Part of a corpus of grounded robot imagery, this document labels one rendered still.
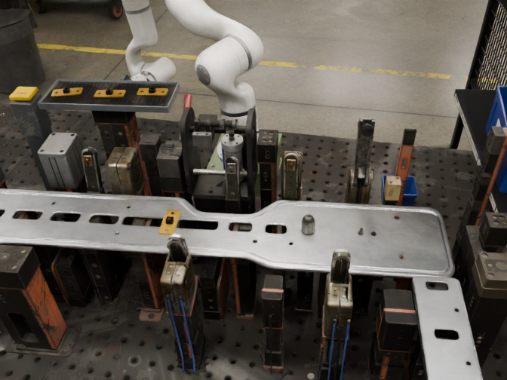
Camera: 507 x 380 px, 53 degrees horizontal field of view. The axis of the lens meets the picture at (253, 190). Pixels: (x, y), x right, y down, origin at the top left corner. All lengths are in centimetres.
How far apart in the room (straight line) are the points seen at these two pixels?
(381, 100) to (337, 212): 247
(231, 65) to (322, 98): 219
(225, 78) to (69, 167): 51
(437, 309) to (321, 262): 26
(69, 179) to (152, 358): 52
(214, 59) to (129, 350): 84
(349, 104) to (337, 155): 168
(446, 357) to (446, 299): 14
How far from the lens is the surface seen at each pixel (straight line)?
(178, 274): 111
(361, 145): 127
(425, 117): 359
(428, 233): 129
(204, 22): 162
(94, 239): 130
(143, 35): 193
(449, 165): 201
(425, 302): 115
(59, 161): 143
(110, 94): 151
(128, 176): 138
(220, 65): 152
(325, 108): 358
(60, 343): 150
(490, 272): 116
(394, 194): 132
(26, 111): 163
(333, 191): 182
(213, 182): 144
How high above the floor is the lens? 189
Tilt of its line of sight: 41 degrees down
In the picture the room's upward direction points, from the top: 3 degrees counter-clockwise
